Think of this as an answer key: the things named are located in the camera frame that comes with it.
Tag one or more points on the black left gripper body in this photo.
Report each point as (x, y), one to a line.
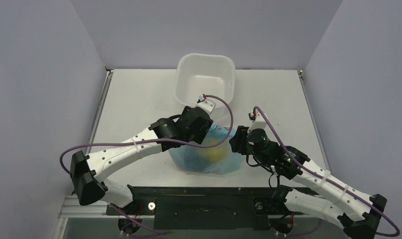
(197, 137)

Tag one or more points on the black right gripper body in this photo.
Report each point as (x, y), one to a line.
(238, 144)

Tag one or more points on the light blue plastic bag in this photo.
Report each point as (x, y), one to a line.
(187, 158)

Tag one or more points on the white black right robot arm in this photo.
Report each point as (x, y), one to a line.
(356, 213)

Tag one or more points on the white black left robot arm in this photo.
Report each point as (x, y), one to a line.
(90, 172)

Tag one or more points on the yellow fake fruit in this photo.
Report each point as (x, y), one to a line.
(215, 154)

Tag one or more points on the white plastic basket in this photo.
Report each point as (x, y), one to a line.
(198, 74)

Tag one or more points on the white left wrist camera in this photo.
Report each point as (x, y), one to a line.
(205, 104)

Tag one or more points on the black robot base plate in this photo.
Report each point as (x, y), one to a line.
(208, 208)

